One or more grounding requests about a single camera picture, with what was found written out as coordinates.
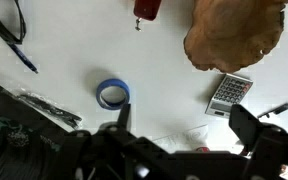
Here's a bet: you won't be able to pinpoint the white printed paper packet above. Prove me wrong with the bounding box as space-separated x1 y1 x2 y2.
152 124 212 153

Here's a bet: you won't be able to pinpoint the black sunglasses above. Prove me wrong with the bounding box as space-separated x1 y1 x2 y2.
0 0 27 45

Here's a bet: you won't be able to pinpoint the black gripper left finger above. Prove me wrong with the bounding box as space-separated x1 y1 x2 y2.
116 103 132 132

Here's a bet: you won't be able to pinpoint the clear bag of black cutlery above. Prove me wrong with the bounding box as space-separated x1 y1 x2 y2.
3 88 83 130

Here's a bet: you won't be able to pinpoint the dark grey sofa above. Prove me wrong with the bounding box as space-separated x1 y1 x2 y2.
0 74 85 180

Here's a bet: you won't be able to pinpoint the brown wooden bowl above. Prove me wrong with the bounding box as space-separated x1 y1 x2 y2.
183 0 288 74

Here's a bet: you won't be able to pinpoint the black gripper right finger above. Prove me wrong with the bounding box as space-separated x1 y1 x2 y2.
228 103 272 156

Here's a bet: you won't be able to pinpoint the small black marker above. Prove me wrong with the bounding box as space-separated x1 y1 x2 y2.
257 102 288 120

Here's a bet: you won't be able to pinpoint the red toy trolley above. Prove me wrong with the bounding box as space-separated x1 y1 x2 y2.
132 0 163 33

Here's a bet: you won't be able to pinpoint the dark blue pen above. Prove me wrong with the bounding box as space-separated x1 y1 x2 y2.
7 42 39 75

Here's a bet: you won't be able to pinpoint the dark floral blanket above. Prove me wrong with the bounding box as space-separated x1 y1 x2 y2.
0 113 63 180

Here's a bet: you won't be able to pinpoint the blue tape roll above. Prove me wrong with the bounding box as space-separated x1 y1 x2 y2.
95 78 131 111

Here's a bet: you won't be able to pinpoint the grey calculator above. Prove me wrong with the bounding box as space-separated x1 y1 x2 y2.
205 73 254 119

